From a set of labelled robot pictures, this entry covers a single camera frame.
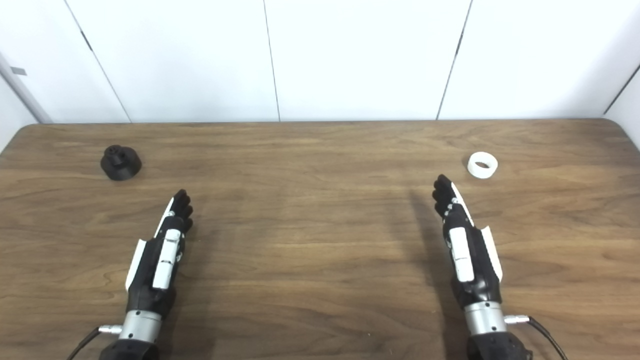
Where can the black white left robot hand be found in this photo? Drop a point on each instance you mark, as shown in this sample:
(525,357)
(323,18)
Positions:
(145,290)

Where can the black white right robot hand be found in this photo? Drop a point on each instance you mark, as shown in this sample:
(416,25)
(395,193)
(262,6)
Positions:
(480,280)

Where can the round black plastic part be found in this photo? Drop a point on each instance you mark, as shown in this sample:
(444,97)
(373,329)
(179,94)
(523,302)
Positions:
(121,165)

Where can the grey wall corner pole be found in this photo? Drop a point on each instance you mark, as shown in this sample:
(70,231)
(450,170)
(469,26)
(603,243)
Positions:
(25,92)

